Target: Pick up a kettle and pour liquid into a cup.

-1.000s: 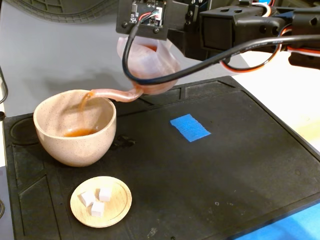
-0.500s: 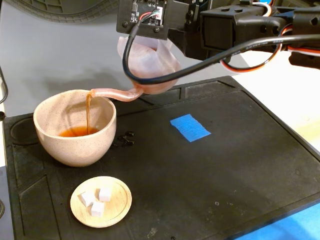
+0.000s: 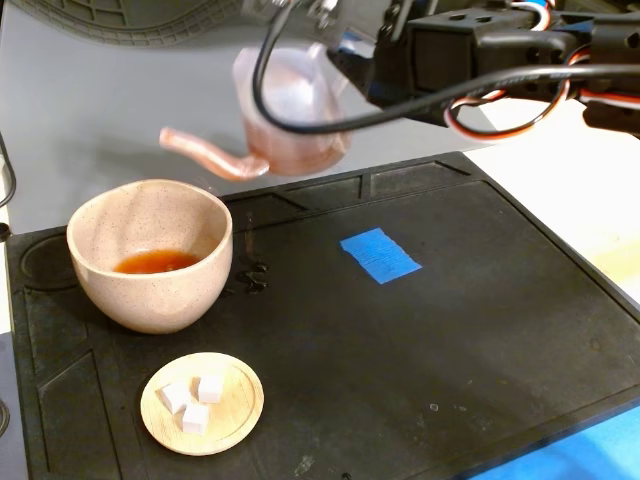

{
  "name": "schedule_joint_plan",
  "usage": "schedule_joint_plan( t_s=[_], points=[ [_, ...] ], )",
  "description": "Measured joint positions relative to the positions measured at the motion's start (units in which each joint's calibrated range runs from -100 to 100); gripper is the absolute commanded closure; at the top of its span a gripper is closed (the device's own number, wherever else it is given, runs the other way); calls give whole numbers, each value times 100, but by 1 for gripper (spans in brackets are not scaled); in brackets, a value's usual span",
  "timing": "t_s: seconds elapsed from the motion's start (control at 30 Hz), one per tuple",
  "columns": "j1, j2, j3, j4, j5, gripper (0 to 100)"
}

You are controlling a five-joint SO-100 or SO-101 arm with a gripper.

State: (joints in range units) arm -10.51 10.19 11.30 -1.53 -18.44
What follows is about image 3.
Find translucent plastic kettle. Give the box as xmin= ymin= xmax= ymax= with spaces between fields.
xmin=158 ymin=42 xmax=352 ymax=181

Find thick black camera cable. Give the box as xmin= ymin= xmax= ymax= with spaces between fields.
xmin=252 ymin=0 xmax=640 ymax=135

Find round wooden plate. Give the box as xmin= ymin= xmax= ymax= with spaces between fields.
xmin=140 ymin=352 xmax=265 ymax=457

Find thin black cable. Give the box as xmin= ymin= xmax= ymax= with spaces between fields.
xmin=0 ymin=130 xmax=19 ymax=210

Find speckled beige ceramic cup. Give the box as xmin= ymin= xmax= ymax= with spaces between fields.
xmin=66 ymin=178 xmax=235 ymax=335

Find long blue tape strip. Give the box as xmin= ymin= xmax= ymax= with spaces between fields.
xmin=462 ymin=403 xmax=640 ymax=480

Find grey ribbed rubber mat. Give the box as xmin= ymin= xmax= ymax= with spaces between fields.
xmin=9 ymin=0 xmax=254 ymax=50

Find grey desk pad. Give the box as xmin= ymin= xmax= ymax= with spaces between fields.
xmin=0 ymin=0 xmax=501 ymax=236

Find white sugar cube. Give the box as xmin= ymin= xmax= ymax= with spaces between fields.
xmin=181 ymin=402 xmax=210 ymax=434
xmin=157 ymin=382 xmax=193 ymax=415
xmin=197 ymin=374 xmax=225 ymax=404

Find red white black servo wires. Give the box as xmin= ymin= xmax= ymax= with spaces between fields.
xmin=443 ymin=44 xmax=594 ymax=147

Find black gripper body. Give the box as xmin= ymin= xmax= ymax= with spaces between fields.
xmin=367 ymin=0 xmax=481 ymax=125

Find small blue tape patch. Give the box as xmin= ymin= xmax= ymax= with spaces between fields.
xmin=339 ymin=227 xmax=424 ymax=285

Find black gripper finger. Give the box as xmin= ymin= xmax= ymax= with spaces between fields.
xmin=327 ymin=48 xmax=375 ymax=100

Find black silicone work mat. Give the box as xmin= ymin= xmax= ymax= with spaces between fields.
xmin=4 ymin=151 xmax=640 ymax=480

